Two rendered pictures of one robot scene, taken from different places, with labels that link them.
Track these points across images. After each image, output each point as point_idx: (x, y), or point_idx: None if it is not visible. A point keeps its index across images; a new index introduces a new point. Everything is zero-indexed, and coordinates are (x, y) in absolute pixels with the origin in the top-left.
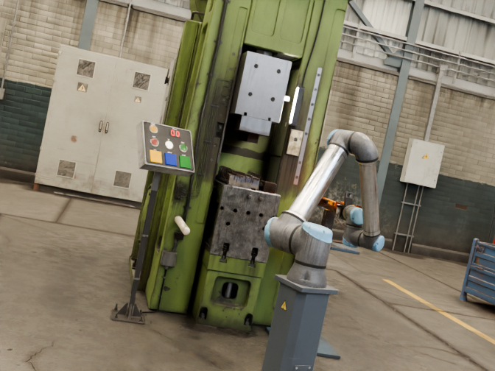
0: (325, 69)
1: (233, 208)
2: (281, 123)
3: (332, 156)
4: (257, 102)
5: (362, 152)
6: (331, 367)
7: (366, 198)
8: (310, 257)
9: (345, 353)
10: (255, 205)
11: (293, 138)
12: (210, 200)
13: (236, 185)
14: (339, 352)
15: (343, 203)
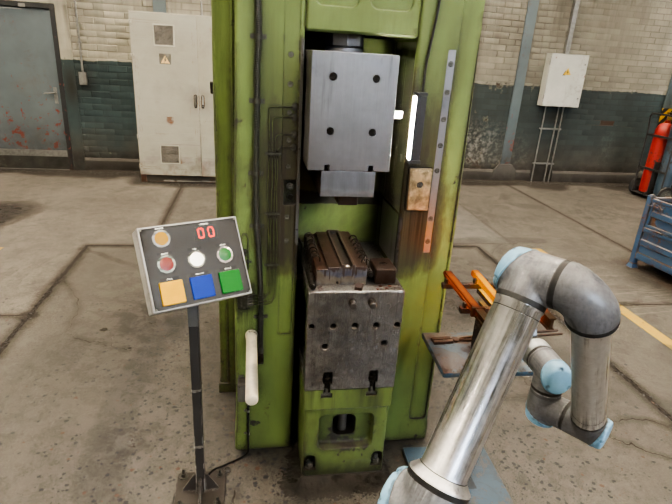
0: (461, 51)
1: (329, 324)
2: (394, 150)
3: (512, 329)
4: (345, 143)
5: (584, 318)
6: None
7: (585, 383)
8: None
9: (523, 490)
10: (365, 313)
11: (416, 184)
12: (295, 299)
13: (329, 284)
14: (513, 491)
15: None
